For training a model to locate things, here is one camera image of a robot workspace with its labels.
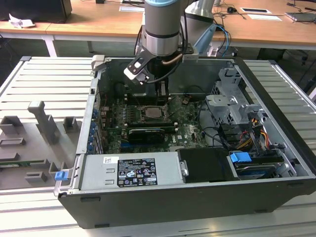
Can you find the silver CPU plate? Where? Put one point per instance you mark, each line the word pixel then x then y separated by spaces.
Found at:
pixel 152 112

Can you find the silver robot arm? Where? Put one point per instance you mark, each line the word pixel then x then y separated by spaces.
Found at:
pixel 161 29

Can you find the CPU socket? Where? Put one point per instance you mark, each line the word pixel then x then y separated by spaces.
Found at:
pixel 142 114

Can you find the blue expansion slot clips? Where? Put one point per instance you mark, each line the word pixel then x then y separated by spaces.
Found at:
pixel 93 129

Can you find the black RAM slots row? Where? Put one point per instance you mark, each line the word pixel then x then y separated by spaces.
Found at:
pixel 145 101
pixel 148 124

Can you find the black graphics card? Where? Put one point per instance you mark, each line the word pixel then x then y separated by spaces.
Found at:
pixel 145 135

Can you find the green motherboard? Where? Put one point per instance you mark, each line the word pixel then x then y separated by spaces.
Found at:
pixel 187 133

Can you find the wooden desk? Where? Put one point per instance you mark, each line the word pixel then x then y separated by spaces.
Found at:
pixel 24 29
pixel 98 22

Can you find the silver metal drive cage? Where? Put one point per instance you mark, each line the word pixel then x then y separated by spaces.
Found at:
pixel 222 108

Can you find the black computer mouse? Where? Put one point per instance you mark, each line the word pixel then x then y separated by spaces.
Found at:
pixel 231 10

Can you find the grey power supply unit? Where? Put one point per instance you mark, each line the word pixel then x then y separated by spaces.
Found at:
pixel 98 172

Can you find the hard disk in blue carrier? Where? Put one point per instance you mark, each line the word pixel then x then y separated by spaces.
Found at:
pixel 239 157

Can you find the white paper sheet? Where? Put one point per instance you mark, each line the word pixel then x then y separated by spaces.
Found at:
pixel 264 17

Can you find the large black box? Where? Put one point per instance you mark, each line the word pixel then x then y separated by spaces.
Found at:
pixel 37 10

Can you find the black open PC case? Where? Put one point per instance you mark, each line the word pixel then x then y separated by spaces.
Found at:
pixel 172 209

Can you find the blue plastic case latch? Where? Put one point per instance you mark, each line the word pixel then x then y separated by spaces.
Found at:
pixel 61 176

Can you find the crumpled white paper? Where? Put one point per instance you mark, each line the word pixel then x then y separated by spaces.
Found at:
pixel 18 21

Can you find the grey parts rack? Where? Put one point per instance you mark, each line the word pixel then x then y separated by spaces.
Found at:
pixel 29 148

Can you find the grey laptop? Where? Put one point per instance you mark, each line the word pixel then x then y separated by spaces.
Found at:
pixel 300 16

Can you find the green RAM stick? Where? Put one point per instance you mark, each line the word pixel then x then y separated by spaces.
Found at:
pixel 24 163

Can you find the white camera with black bracket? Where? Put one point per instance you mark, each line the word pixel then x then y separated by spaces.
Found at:
pixel 130 72

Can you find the small white plastic bracket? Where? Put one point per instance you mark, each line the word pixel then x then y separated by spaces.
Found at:
pixel 212 51

